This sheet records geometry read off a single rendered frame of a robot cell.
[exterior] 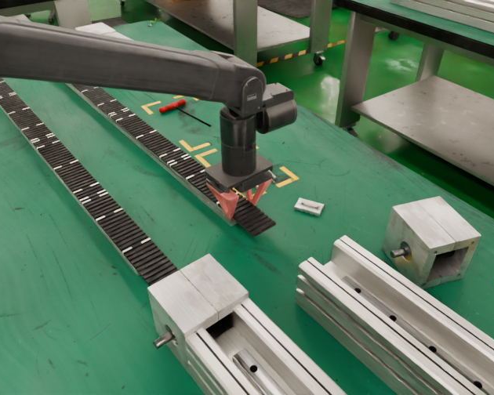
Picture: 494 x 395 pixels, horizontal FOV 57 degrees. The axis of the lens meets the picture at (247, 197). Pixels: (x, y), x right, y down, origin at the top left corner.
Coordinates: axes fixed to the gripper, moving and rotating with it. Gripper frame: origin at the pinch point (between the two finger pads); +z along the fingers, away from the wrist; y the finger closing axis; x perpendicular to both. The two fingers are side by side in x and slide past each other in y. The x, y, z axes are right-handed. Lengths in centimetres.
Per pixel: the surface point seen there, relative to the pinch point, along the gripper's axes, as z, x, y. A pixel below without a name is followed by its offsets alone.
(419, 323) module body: -2.2, -35.5, 2.1
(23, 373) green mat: 2.8, -5.7, -41.1
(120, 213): -0.5, 12.0, -17.6
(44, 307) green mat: 2.8, 3.3, -35.2
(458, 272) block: 1.5, -32.8, 17.9
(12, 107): 0, 66, -20
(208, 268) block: -6.4, -13.3, -15.9
